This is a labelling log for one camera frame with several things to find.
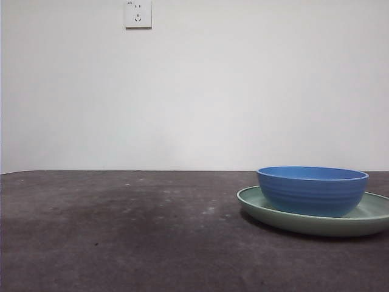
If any blue ribbed bowl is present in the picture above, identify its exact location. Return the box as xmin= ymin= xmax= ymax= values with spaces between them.
xmin=256 ymin=165 xmax=370 ymax=218

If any white wall power socket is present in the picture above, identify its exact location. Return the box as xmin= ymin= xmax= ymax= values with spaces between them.
xmin=125 ymin=0 xmax=153 ymax=30

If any green shallow plate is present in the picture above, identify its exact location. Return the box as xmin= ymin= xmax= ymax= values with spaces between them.
xmin=236 ymin=184 xmax=389 ymax=238

